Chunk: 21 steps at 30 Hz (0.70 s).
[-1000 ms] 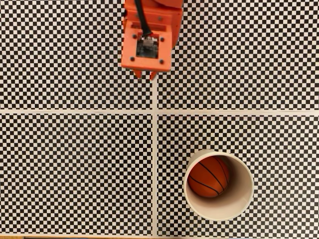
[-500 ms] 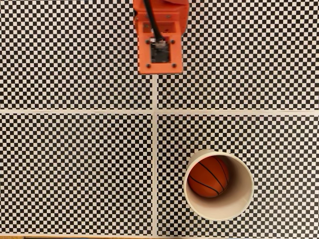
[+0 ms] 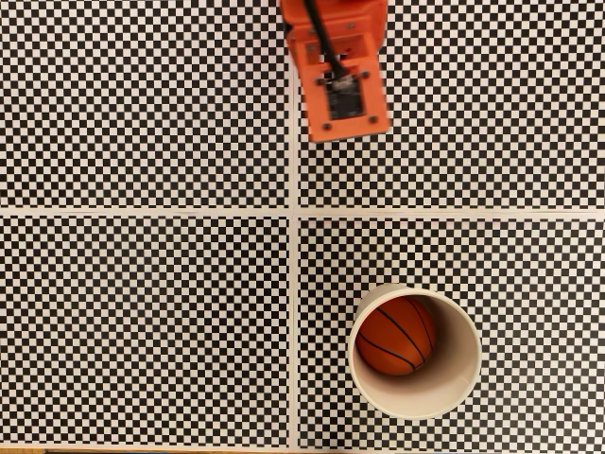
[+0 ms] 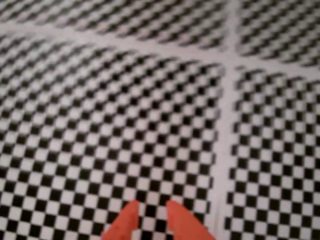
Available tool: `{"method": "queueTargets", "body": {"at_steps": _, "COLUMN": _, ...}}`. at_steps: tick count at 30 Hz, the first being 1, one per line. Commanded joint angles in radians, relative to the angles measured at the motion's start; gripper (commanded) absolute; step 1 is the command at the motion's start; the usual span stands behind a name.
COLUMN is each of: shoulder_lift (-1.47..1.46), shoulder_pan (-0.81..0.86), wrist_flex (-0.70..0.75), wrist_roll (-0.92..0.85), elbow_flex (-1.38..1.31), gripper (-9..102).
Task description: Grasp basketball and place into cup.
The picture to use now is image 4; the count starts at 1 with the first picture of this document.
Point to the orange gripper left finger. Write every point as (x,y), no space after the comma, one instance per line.
(125,225)

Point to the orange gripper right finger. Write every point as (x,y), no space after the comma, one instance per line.
(185,225)

